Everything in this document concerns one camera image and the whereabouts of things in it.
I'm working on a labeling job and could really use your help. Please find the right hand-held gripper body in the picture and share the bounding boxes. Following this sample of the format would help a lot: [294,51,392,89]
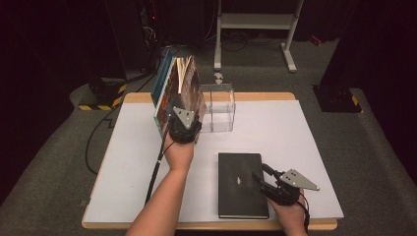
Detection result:
[263,168,321,207]

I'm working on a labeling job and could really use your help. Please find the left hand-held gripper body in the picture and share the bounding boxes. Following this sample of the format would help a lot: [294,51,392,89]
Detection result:
[166,105,203,145]

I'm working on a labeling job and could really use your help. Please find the black notebook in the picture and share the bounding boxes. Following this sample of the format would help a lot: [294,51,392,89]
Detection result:
[217,151,270,220]

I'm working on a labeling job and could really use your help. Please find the light blue green picture book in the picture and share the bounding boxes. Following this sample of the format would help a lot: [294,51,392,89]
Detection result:
[153,56,180,140]

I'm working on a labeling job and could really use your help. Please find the clear acrylic book rack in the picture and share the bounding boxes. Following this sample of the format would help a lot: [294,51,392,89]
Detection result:
[199,83,237,134]

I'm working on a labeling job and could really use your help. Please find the purple magazine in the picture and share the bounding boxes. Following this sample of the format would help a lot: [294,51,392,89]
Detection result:
[174,54,208,125]

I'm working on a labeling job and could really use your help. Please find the dark blue picture book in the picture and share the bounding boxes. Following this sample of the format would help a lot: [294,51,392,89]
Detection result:
[149,47,175,107]

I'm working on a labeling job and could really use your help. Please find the person's right hand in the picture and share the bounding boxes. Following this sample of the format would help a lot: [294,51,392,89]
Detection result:
[267,192,308,231]

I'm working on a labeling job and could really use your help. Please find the person's left hand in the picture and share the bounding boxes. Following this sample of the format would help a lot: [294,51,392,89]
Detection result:
[162,133,197,172]

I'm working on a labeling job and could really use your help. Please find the white table sheet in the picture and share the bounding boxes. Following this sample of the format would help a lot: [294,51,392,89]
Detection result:
[83,99,345,224]

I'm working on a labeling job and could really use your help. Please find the black striped stand base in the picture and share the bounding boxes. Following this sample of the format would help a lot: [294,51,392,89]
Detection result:
[77,76,129,112]
[312,84,365,114]

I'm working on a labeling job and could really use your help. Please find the dark equipment rack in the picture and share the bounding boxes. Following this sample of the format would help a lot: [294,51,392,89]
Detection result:
[139,0,165,74]

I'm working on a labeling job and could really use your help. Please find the white metal stand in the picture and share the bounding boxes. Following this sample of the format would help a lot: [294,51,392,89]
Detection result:
[212,0,305,74]

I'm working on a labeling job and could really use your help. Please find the right hand-held gripper cable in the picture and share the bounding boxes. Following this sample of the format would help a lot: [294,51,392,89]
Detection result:
[295,192,312,234]

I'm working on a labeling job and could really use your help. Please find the hand-held gripper cable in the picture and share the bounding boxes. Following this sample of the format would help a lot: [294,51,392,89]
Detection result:
[295,192,312,234]
[144,127,172,207]

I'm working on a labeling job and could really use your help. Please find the left hand-held gripper cable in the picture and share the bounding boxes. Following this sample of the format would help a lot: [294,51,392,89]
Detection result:
[144,127,172,207]

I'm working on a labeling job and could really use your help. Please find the black floor cable bundle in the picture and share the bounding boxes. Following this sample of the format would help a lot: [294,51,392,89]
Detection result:
[135,44,181,93]

